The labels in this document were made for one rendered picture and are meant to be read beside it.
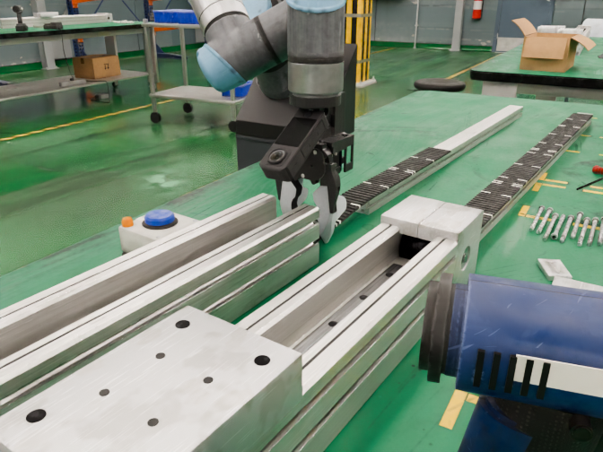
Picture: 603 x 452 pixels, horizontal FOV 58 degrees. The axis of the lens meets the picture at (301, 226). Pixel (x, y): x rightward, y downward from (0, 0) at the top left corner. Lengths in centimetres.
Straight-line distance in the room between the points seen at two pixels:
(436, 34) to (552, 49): 941
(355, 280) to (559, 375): 36
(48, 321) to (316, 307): 25
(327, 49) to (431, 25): 1152
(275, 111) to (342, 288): 91
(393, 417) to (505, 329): 27
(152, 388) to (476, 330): 20
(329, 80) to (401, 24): 1171
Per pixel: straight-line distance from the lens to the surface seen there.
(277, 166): 70
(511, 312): 28
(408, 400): 55
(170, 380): 37
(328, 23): 73
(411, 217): 69
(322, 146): 75
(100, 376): 39
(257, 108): 146
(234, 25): 86
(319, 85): 73
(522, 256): 85
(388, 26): 1254
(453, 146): 128
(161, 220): 75
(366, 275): 63
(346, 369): 47
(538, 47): 287
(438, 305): 28
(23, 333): 56
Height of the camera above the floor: 113
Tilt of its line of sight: 23 degrees down
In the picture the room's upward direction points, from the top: straight up
